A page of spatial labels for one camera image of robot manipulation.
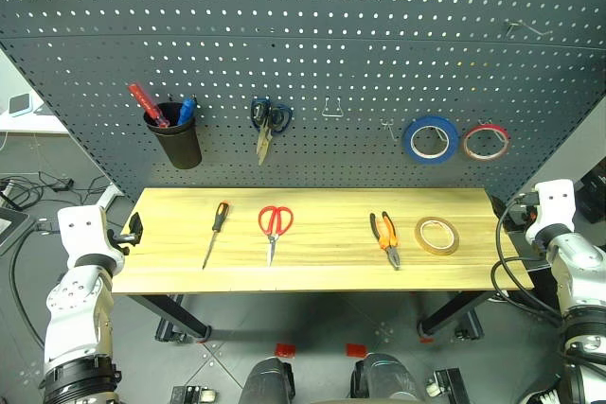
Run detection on black caster wheel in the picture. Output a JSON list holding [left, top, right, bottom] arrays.
[[424, 367, 471, 404], [169, 384, 220, 404]]

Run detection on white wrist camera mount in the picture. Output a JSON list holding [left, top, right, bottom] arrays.
[[524, 179, 577, 243], [57, 204, 126, 271]]

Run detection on tan tape roll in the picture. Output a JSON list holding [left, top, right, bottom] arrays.
[[414, 216, 460, 256]]

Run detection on red handled scissors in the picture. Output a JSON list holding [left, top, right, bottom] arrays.
[[258, 205, 294, 268]]

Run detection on blue tape roll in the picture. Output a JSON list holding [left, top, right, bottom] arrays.
[[401, 114, 460, 166]]

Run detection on long metal pegboard hook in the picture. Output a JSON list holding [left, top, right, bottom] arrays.
[[504, 19, 554, 39]]

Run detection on red handled screwdriver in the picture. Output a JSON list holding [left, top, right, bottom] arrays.
[[126, 82, 171, 130]]

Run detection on black floor cables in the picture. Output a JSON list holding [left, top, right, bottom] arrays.
[[0, 170, 113, 211]]

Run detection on dark grey metal pegboard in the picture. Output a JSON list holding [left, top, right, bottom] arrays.
[[0, 0, 606, 204]]

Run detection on metal loop pegboard hook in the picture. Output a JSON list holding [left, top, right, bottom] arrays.
[[321, 97, 345, 119]]

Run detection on black orange handled screwdriver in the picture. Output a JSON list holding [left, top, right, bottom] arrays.
[[202, 201, 231, 271]]

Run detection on black plastic cup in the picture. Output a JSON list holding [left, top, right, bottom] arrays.
[[144, 101, 204, 170]]

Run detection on blue white small device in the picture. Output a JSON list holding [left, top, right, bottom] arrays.
[[8, 93, 36, 118]]

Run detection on dark rounded shape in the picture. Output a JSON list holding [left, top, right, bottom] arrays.
[[348, 352, 421, 404], [238, 357, 296, 404]]

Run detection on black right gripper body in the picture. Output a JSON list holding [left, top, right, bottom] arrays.
[[502, 192, 540, 235]]

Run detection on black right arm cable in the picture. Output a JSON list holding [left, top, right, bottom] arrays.
[[491, 191, 567, 329]]

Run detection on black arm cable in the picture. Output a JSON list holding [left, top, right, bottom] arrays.
[[8, 218, 62, 360], [491, 191, 567, 329]]

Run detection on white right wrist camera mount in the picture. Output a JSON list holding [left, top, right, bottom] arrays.
[[524, 179, 577, 243]]

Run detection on blue handled screwdriver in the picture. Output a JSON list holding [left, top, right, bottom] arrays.
[[177, 97, 198, 127]]

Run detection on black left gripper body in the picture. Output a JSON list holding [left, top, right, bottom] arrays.
[[106, 227, 133, 256]]

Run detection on black table leg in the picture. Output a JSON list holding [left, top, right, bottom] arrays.
[[416, 289, 494, 344], [126, 293, 212, 344]]

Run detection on white side table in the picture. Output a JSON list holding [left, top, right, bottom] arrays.
[[0, 46, 71, 136]]

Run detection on red tape roll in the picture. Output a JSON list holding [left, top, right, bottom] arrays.
[[461, 123, 512, 163]]

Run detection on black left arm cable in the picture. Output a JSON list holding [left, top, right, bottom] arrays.
[[8, 218, 62, 360]]

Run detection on black box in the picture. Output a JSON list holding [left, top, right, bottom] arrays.
[[578, 171, 606, 224]]

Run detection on orange black handled pliers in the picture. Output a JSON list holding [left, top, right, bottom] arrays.
[[368, 211, 401, 272]]

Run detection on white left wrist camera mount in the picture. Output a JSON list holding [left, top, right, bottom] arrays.
[[57, 204, 126, 271]]

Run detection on blue black handled scissors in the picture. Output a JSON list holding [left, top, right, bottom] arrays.
[[250, 97, 294, 167]]

